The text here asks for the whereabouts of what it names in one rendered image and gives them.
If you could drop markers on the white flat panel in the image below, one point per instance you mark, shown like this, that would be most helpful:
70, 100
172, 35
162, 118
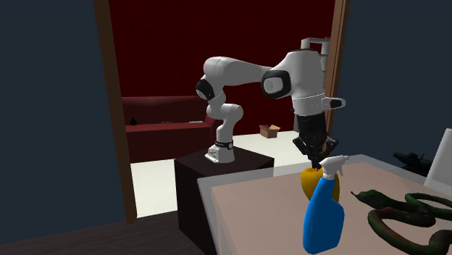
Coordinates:
441, 162

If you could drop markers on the blue spray bottle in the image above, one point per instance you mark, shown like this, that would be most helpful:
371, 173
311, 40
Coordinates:
323, 215

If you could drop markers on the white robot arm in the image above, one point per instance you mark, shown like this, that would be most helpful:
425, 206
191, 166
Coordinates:
240, 72

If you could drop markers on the beige top table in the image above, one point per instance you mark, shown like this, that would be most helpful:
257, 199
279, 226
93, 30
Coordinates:
257, 215

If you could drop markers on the dark red sofa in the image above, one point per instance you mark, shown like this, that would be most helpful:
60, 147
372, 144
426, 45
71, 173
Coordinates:
166, 137

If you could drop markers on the yellow rounded vase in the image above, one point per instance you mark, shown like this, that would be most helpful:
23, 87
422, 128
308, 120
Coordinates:
308, 182

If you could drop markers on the dark green scissors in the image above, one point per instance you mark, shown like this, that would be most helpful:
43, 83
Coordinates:
399, 215

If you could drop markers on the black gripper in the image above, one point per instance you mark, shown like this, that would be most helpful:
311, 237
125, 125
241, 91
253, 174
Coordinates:
311, 127

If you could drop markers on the open cardboard box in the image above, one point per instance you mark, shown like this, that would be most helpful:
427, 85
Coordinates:
269, 131

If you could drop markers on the black jagged object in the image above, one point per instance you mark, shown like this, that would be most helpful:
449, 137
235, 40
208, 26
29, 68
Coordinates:
413, 163

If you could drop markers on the dark robot stand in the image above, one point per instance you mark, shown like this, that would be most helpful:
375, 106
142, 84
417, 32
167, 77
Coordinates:
197, 183

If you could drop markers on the brown wooden door frame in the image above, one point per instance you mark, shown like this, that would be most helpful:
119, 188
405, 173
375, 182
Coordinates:
112, 106

